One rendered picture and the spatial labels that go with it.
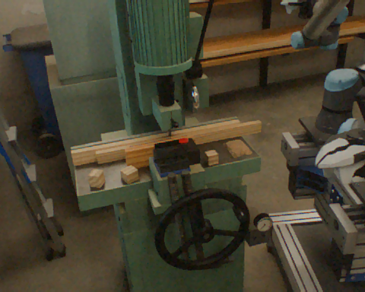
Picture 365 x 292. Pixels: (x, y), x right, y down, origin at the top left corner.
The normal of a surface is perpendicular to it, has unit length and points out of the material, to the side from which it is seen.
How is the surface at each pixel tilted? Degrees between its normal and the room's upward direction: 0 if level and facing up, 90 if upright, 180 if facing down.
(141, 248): 90
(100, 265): 0
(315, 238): 0
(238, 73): 90
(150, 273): 90
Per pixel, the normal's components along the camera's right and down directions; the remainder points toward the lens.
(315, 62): 0.33, 0.46
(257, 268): -0.06, -0.87
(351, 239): 0.08, 0.50
